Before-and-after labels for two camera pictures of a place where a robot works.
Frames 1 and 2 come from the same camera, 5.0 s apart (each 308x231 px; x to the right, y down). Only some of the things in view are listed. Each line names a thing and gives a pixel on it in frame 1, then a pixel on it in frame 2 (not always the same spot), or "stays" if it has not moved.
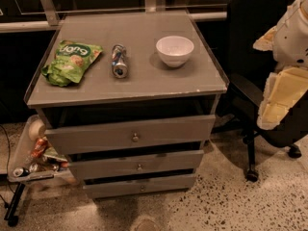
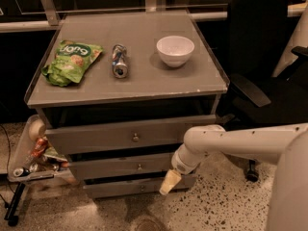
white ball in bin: x=37 y=129 stays
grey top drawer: x=130 y=135 stays
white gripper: x=291 y=41 -> x=181 y=166
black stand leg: x=11 y=216 stays
